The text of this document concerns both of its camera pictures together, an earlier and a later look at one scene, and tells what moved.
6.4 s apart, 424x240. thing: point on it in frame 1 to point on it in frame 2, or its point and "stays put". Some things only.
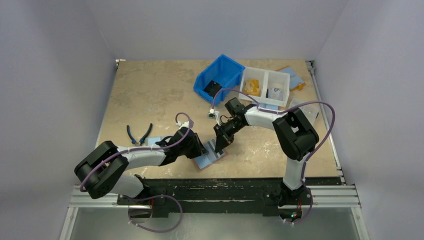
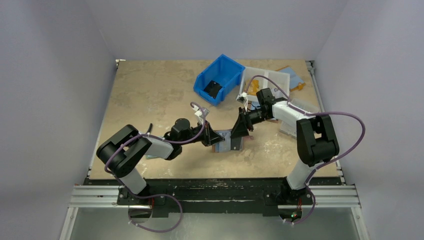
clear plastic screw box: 310,110 stays put
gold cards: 252,87 stays put
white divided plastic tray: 269,87 stays put
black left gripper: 199,148 to 210,137
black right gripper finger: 223,138 to 242,125
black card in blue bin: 212,88 stays put
